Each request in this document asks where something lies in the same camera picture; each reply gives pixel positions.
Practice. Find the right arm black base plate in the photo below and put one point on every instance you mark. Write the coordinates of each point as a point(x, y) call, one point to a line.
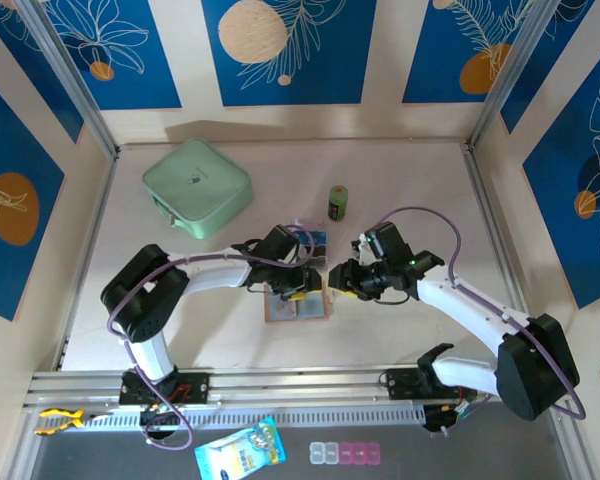
point(400, 385)

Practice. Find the small pink plastic box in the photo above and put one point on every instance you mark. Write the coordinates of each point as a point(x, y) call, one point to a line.
point(346, 453)
point(360, 453)
point(373, 453)

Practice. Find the blue plastic snack packet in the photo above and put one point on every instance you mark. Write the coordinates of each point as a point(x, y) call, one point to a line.
point(240, 455)

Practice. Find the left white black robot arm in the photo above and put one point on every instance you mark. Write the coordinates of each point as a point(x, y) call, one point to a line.
point(215, 282)

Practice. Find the aluminium side rail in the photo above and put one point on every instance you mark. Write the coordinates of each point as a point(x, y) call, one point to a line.
point(91, 250)
point(495, 225)

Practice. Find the aluminium mounting rail beam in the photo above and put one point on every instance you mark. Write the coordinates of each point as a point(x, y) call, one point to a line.
point(300, 385)

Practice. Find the yellow card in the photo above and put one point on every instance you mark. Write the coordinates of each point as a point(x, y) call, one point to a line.
point(300, 296)

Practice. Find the mint green zip case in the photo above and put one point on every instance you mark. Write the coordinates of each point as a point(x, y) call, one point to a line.
point(195, 180)

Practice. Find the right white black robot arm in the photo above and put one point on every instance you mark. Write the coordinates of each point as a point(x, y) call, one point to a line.
point(455, 310)

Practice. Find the blue card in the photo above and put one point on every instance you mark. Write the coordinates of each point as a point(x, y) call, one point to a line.
point(319, 242)

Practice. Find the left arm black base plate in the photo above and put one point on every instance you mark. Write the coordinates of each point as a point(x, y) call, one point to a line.
point(200, 387)

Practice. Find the small white plastic box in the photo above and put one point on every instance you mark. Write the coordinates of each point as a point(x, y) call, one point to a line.
point(317, 453)
point(332, 453)

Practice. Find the aluminium frame post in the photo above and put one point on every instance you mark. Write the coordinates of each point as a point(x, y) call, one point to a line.
point(70, 75)
point(511, 75)

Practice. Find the small green cylinder can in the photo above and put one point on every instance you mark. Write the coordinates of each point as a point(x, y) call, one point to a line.
point(337, 202)

